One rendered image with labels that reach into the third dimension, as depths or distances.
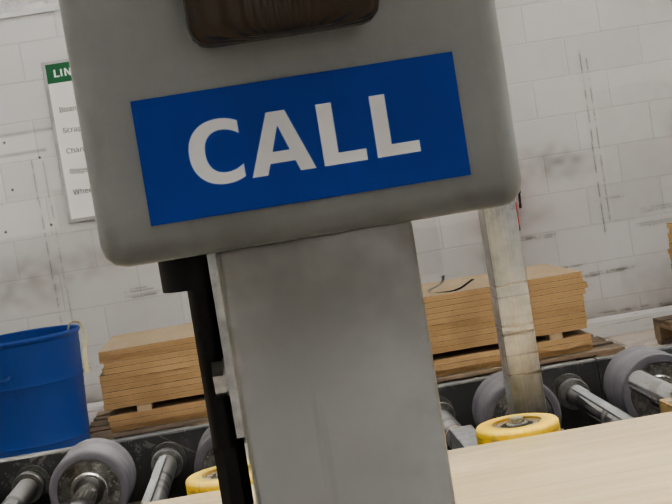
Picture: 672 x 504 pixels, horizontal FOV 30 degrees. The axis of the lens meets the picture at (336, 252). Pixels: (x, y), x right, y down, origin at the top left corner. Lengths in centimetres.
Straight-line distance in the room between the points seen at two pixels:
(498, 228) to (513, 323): 10
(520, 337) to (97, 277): 620
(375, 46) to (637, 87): 754
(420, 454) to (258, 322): 4
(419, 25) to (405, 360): 6
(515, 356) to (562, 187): 626
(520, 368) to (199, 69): 116
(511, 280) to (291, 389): 112
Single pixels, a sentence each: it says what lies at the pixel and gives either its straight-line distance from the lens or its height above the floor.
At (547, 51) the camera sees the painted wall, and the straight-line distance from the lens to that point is 762.
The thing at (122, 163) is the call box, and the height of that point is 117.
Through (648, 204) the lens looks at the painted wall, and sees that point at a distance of 774.
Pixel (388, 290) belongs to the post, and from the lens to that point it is 22.
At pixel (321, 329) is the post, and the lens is 22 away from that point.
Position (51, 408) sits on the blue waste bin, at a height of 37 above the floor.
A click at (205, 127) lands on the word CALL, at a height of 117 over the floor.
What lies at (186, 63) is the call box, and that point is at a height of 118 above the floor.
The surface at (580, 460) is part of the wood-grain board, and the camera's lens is 107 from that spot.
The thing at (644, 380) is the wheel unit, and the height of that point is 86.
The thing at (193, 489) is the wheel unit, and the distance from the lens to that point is 119.
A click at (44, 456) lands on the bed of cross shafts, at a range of 190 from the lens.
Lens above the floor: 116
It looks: 3 degrees down
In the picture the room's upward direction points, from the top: 9 degrees counter-clockwise
